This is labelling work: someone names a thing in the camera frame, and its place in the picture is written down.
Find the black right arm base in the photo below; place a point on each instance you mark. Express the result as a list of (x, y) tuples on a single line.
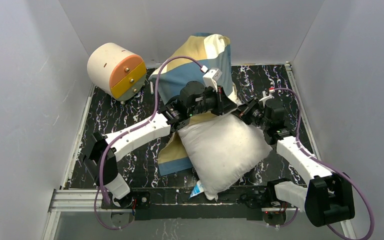
[(281, 214)]

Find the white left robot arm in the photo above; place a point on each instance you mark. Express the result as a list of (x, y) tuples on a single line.
[(103, 151)]

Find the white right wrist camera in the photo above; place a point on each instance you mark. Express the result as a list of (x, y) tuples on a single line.
[(267, 95)]

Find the aluminium table frame rail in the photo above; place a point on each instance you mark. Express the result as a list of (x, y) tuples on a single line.
[(168, 196)]

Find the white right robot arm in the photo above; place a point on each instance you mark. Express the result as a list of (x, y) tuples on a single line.
[(327, 197)]

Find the white pillow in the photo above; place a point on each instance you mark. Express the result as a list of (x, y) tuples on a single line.
[(222, 149)]

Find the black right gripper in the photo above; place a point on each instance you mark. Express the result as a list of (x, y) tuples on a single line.
[(242, 112)]

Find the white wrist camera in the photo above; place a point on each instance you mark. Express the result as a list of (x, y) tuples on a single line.
[(267, 95), (211, 77)]

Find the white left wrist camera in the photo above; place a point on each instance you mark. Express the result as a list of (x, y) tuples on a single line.
[(211, 77)]

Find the blue beige white pillowcase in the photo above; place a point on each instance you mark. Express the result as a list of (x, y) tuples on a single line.
[(209, 49)]

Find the blue pillow label tag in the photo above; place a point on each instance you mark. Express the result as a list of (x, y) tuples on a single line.
[(198, 189)]

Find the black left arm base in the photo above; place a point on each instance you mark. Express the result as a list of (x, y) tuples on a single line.
[(135, 206)]

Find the round cream drawer cabinet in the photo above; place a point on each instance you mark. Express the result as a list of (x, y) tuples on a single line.
[(117, 71)]

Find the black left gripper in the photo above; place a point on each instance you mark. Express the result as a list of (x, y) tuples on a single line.
[(221, 103)]

